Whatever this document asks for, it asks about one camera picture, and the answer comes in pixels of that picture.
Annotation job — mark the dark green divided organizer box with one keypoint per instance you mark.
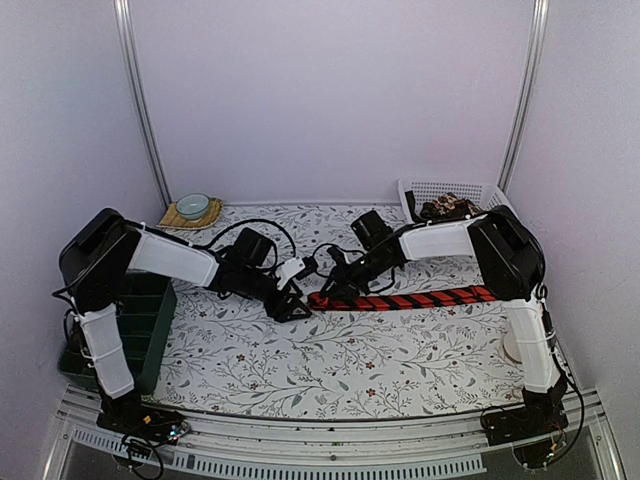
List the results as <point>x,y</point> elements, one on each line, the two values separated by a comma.
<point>145,308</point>

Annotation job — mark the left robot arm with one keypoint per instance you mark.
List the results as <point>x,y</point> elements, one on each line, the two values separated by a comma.
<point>95,262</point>

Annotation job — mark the light blue bowl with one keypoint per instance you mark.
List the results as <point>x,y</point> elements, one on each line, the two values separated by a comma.
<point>193,206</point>

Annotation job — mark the white perforated plastic basket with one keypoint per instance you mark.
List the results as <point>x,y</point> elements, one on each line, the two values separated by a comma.
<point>413,193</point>

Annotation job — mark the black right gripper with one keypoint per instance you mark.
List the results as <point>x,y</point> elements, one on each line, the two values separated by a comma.
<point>342,270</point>

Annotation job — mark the brown patterned tie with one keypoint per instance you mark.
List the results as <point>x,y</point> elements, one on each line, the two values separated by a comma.
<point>449,207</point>

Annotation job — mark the white ceramic mug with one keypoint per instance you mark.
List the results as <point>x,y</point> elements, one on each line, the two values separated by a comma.
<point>510,347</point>

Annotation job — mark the aluminium frame post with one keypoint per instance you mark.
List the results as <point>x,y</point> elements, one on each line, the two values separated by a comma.
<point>532,61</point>
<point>124,25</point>

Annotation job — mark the right aluminium frame post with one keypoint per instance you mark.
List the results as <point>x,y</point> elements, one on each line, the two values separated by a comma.
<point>532,61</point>

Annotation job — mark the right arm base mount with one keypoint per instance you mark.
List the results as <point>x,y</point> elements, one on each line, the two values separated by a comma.
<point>502,426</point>

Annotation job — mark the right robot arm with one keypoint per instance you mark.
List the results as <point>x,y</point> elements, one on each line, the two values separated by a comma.
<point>512,268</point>

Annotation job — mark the yellow woven coaster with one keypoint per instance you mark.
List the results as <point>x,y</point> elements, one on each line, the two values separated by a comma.
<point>173,220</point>

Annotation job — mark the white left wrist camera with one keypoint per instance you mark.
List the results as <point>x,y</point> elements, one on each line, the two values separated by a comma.
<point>287,271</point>

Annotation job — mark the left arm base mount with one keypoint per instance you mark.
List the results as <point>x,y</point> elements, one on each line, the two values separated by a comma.
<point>144,429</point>

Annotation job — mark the floral patterned table mat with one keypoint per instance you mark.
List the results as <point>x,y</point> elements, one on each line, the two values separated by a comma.
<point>228,357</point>

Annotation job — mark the slotted aluminium front rail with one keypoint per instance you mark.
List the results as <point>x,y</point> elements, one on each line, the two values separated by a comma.
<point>440,448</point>

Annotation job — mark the red black striped tie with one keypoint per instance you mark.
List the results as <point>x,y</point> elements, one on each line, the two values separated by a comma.
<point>399,302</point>

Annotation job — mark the left aluminium frame post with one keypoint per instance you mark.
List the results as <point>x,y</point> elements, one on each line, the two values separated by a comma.
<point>124,25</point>

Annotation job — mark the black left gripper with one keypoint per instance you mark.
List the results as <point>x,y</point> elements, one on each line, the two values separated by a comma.
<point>283,314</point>

